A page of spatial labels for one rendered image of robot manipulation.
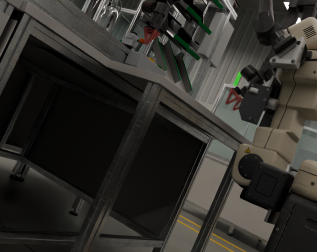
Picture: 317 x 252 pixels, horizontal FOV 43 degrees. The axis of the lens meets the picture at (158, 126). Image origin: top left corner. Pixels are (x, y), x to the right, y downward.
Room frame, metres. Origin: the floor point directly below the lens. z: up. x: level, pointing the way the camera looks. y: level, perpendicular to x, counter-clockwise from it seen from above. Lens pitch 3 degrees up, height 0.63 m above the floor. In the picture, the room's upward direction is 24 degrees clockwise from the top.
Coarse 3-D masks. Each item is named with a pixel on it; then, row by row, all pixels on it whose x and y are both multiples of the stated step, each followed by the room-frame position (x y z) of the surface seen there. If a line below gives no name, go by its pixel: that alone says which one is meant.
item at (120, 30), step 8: (120, 16) 3.11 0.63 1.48; (128, 16) 3.07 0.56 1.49; (120, 24) 3.10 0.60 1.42; (128, 24) 3.05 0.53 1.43; (136, 24) 3.01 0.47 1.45; (144, 24) 2.98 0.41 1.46; (120, 32) 3.08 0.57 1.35; (136, 32) 3.00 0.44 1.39; (160, 40) 3.00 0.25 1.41; (168, 40) 3.08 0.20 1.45; (152, 56) 3.00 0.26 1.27; (192, 56) 3.44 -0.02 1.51
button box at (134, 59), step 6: (132, 54) 1.59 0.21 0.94; (138, 54) 1.58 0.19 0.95; (126, 60) 1.60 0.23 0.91; (132, 60) 1.59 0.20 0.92; (138, 60) 1.57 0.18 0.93; (144, 60) 1.59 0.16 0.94; (150, 60) 1.62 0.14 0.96; (138, 66) 1.58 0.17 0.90; (144, 66) 1.61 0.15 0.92; (150, 66) 1.64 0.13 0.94; (156, 66) 1.67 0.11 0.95; (156, 72) 1.68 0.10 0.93; (162, 72) 1.72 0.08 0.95
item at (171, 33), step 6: (168, 18) 2.24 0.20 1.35; (174, 18) 2.21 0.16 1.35; (180, 24) 2.17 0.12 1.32; (168, 30) 2.03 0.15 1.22; (180, 30) 2.16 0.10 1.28; (174, 36) 2.00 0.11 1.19; (180, 36) 2.14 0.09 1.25; (180, 42) 2.04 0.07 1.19; (186, 42) 2.10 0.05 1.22; (186, 48) 2.09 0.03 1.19
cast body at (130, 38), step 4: (128, 32) 1.85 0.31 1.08; (132, 32) 1.85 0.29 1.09; (128, 36) 1.85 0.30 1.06; (132, 36) 1.84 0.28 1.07; (136, 36) 1.85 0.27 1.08; (124, 40) 1.86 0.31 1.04; (128, 40) 1.84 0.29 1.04; (132, 40) 1.83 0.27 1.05; (136, 40) 1.86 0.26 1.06; (124, 44) 1.87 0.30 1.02; (128, 44) 1.84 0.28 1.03; (132, 44) 1.83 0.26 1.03; (136, 44) 1.86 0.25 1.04
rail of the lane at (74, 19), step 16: (32, 0) 1.20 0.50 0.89; (48, 0) 1.23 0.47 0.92; (64, 0) 1.28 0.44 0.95; (64, 16) 1.30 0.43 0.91; (80, 16) 1.35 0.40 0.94; (80, 32) 1.38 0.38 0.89; (96, 32) 1.43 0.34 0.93; (96, 48) 1.47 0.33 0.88; (112, 48) 1.53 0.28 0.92; (128, 48) 1.60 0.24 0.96
